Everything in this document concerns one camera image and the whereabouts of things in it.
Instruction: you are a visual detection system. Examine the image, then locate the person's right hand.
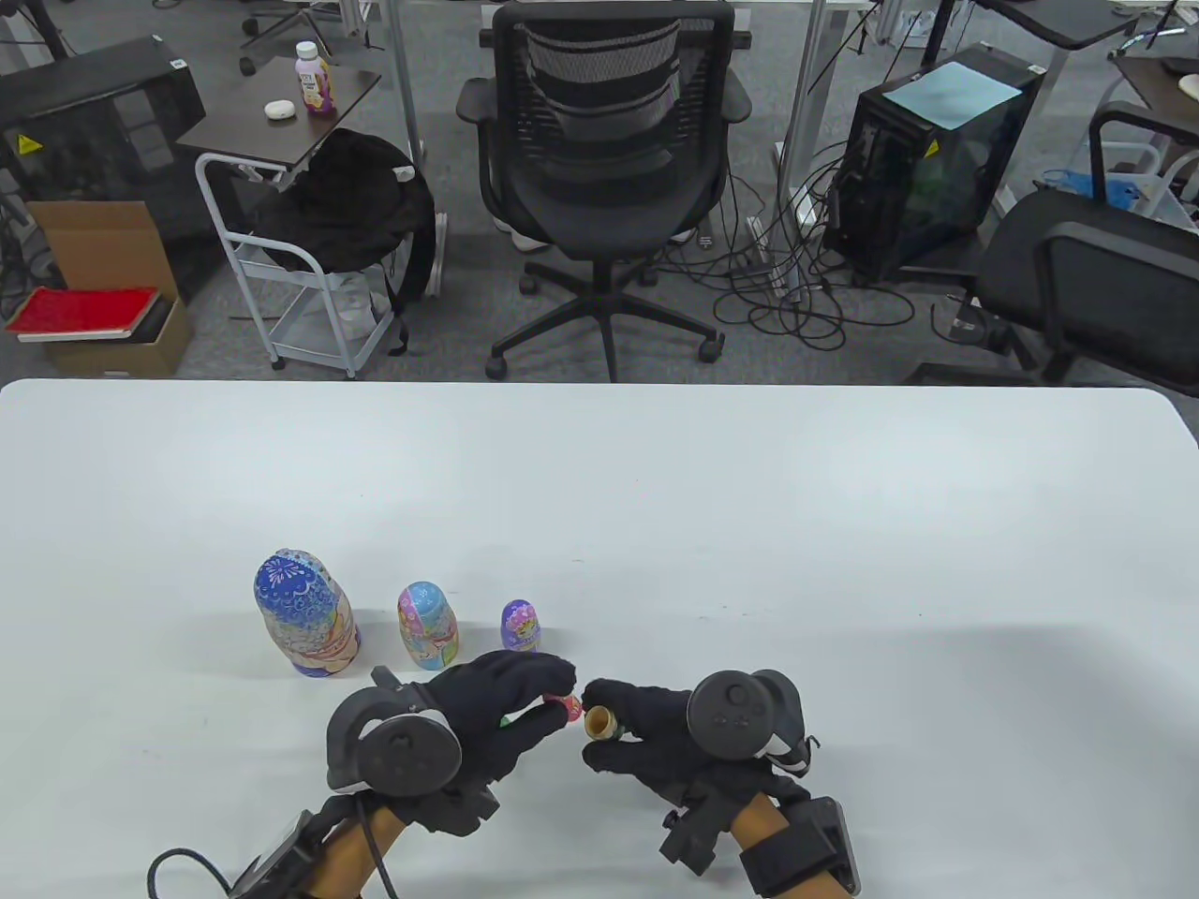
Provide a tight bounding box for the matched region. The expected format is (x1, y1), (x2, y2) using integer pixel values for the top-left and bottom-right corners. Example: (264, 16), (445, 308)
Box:
(581, 681), (811, 816)

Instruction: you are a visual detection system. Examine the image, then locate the person's left hand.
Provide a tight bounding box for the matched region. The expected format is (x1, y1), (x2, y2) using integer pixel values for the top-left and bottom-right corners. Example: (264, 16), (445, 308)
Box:
(412, 651), (577, 788)

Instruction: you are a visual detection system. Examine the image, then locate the large cream Russian doll bottom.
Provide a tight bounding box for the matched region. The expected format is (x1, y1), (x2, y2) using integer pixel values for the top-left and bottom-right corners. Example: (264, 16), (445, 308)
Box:
(270, 613), (363, 677)

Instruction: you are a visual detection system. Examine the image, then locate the large blue Russian doll top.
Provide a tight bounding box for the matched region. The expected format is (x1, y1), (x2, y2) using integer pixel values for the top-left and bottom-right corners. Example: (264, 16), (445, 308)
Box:
(253, 549), (349, 638)

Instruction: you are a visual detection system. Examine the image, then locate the person's right forearm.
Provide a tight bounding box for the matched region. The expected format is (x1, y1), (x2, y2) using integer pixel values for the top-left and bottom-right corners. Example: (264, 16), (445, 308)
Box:
(729, 794), (858, 899)

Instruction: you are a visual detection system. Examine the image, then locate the person's left forearm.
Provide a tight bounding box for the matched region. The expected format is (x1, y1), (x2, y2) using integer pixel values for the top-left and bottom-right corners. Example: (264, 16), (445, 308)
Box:
(309, 805), (408, 899)

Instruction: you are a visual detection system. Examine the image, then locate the black VR controller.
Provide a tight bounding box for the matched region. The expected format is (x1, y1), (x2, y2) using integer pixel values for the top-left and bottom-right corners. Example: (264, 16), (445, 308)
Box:
(326, 667), (464, 799)
(687, 669), (821, 776)

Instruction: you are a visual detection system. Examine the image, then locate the white metal rolling cart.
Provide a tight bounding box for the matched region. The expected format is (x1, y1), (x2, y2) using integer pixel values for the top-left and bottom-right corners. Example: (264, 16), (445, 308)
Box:
(195, 153), (398, 380)

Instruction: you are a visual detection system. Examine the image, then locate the white power strip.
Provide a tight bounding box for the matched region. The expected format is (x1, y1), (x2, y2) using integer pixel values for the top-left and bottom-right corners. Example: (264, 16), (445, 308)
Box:
(747, 214), (808, 302)

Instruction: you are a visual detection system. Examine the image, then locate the black bag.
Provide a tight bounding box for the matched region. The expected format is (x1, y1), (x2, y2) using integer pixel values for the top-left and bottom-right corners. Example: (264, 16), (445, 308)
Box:
(253, 128), (438, 357)

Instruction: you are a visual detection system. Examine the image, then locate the black mesh office chair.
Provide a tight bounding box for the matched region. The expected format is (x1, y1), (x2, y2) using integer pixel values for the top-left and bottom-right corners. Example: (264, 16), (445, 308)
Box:
(456, 0), (753, 383)

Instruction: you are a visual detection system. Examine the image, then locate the red notebook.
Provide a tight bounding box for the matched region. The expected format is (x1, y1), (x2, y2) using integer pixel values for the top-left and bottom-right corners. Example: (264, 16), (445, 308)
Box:
(5, 287), (162, 343)

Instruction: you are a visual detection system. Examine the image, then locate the open cardboard box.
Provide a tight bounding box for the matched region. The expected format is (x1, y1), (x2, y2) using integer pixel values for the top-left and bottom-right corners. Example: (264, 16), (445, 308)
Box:
(26, 200), (195, 378)

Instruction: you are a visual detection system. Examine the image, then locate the black glass computer tower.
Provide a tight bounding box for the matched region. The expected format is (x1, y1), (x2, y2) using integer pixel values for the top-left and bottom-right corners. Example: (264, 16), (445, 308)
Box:
(822, 42), (1047, 285)

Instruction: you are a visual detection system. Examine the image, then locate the white metal desk leg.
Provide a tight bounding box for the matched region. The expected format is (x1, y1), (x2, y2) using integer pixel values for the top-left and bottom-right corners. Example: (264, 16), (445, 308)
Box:
(776, 0), (851, 226)
(386, 0), (430, 168)

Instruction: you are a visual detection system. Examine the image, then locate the dark brown side table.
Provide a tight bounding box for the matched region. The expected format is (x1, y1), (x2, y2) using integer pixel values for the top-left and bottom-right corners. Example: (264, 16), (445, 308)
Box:
(176, 56), (383, 174)

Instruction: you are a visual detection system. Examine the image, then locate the black padded office chair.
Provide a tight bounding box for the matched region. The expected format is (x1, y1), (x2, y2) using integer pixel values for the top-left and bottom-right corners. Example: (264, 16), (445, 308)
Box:
(907, 101), (1199, 399)

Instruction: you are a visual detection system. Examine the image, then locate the purple drink bottle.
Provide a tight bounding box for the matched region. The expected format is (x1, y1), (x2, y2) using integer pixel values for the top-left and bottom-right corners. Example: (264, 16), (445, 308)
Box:
(294, 41), (336, 117)

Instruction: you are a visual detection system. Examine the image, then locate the black chair base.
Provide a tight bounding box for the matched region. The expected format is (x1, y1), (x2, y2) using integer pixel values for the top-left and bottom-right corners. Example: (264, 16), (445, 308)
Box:
(239, 0), (376, 76)

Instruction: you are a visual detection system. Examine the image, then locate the black cabinet with warning sticker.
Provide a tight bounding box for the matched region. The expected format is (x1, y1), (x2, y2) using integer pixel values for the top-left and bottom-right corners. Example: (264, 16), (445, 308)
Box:
(0, 36), (209, 302)

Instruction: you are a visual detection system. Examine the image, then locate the light blue paper sheet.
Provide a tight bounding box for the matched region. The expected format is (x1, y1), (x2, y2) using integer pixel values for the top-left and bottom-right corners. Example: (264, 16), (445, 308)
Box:
(883, 62), (1022, 132)

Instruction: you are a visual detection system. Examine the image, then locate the blue plastic bag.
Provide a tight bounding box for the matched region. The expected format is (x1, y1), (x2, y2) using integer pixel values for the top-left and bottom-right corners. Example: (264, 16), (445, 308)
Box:
(1042, 169), (1151, 213)

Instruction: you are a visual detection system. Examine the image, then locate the black desk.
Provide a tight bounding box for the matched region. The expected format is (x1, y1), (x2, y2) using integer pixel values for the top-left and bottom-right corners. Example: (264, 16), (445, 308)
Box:
(974, 0), (1172, 50)

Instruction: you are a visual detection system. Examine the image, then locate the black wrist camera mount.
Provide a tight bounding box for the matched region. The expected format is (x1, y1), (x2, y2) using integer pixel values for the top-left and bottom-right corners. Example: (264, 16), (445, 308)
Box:
(412, 785), (502, 837)
(659, 796), (750, 877)

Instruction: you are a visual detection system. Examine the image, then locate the black wrist strap unit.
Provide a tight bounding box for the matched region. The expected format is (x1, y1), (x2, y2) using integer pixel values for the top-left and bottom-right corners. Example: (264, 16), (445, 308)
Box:
(740, 796), (861, 898)
(229, 810), (319, 899)

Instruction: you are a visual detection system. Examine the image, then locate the tangle of black floor cables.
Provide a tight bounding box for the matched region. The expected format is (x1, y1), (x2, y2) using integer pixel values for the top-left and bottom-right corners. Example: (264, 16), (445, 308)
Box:
(646, 140), (919, 352)

